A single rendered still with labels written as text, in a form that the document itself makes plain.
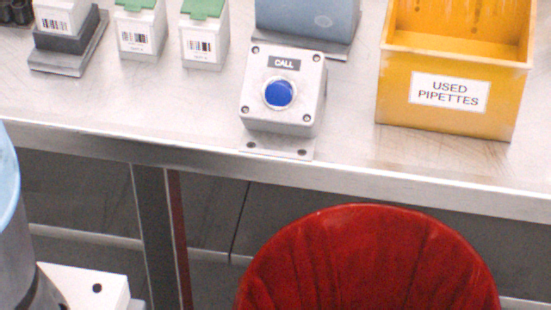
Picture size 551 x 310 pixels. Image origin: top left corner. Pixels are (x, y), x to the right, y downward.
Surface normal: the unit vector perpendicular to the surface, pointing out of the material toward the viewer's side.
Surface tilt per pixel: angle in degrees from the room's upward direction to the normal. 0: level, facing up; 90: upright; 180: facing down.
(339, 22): 90
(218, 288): 0
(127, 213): 1
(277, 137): 0
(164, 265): 90
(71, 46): 90
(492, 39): 90
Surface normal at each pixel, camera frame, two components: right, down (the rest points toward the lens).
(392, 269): -0.22, 0.57
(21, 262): 0.97, 0.18
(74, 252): 0.00, -0.66
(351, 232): 0.37, 0.46
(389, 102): -0.20, 0.73
